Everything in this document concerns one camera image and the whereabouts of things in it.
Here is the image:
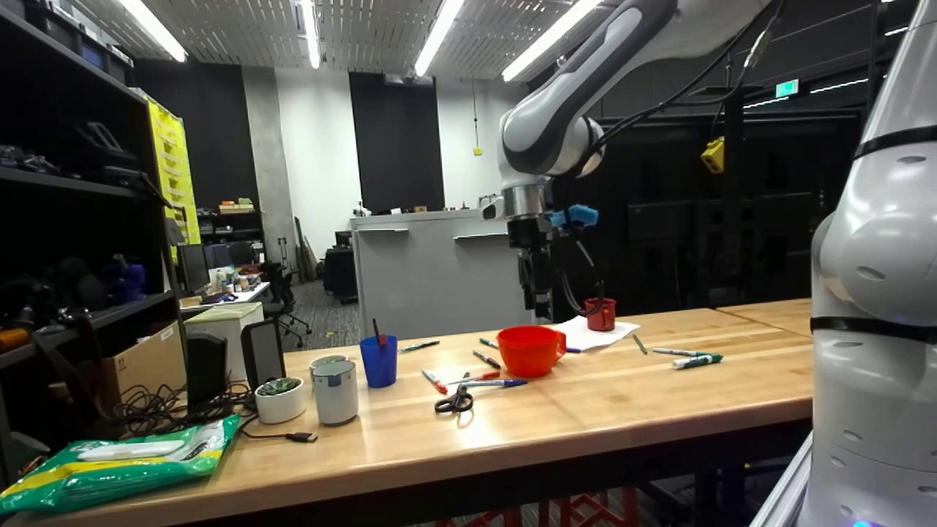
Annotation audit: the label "cardboard box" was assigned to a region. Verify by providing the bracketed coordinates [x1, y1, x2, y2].
[99, 320, 186, 397]

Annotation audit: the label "blue object on shelf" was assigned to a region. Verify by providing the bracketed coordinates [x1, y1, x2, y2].
[104, 255, 148, 304]

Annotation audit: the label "yellow hanging object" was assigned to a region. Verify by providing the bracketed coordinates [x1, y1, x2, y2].
[699, 134, 728, 178]

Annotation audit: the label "grey cylindrical can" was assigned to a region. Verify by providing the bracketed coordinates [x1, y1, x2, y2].
[308, 355, 361, 428]

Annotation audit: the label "aluminium frame rail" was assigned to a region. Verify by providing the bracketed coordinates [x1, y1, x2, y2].
[749, 433, 817, 527]

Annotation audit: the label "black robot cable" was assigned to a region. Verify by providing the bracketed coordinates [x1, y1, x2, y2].
[583, 0, 788, 157]

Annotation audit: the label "black shelving unit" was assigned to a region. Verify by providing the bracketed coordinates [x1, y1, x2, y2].
[0, 0, 185, 471]

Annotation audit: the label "white bowl green contents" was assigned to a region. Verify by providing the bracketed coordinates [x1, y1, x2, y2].
[251, 375, 311, 428]

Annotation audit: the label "white paper sheet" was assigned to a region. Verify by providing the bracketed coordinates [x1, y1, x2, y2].
[552, 313, 640, 358]

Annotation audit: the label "ceiling light strip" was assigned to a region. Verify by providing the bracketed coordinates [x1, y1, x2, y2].
[501, 0, 602, 84]
[296, 0, 325, 70]
[115, 0, 186, 64]
[412, 0, 466, 81]

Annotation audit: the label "yellow banner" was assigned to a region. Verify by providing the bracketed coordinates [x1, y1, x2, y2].
[142, 96, 201, 245]

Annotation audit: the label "green wipes package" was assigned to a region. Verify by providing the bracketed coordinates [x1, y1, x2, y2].
[0, 412, 246, 520]

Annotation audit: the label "black handled scissors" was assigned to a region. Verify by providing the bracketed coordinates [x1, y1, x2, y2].
[432, 375, 478, 418]

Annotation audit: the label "black cable tangle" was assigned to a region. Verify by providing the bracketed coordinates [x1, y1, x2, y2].
[97, 378, 257, 437]

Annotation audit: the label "blue plastic cup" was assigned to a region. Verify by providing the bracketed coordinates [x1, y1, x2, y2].
[356, 333, 400, 390]

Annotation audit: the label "white desk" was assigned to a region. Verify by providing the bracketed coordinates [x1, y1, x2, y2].
[178, 282, 271, 384]

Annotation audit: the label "black cable with plug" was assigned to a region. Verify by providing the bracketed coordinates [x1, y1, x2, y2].
[242, 418, 323, 449]

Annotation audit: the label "black office chair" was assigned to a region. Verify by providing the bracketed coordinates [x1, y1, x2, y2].
[260, 260, 312, 348]

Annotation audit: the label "red cup with handle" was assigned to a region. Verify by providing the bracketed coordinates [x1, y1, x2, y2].
[495, 321, 567, 381]

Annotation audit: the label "blue capped marker pen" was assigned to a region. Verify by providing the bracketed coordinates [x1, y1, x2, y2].
[456, 375, 529, 392]

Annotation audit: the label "small dark red cup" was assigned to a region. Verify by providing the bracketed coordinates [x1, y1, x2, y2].
[583, 295, 621, 333]

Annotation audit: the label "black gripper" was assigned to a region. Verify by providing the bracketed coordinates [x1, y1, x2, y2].
[507, 214, 573, 324]

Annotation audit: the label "black speaker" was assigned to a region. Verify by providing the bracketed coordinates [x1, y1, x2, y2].
[241, 320, 286, 392]
[185, 333, 232, 412]

